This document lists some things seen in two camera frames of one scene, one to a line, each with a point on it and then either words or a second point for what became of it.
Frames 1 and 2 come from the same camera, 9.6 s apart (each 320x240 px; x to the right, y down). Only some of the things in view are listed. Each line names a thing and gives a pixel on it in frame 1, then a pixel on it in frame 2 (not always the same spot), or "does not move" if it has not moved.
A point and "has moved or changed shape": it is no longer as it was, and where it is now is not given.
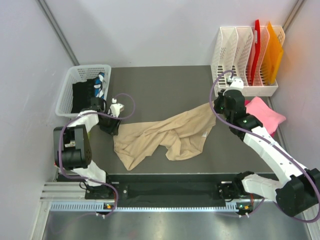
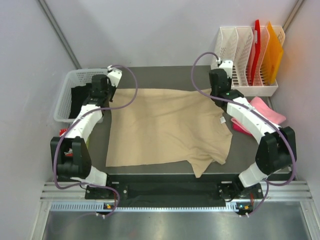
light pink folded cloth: x=270 y=119 does not move
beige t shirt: x=183 y=135 has moved or changed shape
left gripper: x=113 y=129 -> x=113 y=88
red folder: x=256 y=50 does not move
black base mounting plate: x=167 y=192 does not move
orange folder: x=271 y=65 does not move
